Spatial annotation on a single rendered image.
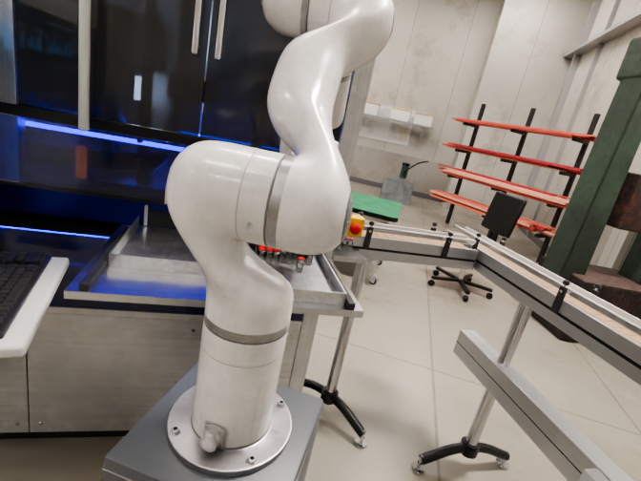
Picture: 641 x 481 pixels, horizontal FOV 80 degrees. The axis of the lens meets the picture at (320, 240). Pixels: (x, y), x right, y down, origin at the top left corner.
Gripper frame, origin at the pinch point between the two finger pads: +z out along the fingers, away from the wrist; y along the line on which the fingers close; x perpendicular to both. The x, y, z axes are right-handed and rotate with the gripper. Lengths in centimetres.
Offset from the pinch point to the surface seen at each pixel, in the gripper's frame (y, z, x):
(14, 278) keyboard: 8, 14, -71
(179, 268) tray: 8.1, 7.6, -33.7
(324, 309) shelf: 21.9, 9.2, 3.4
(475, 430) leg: -2, 75, 90
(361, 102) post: -18.2, -43.7, 13.9
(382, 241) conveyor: -29.0, 5.0, 38.5
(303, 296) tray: 19.4, 7.1, -2.1
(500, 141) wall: -622, -63, 528
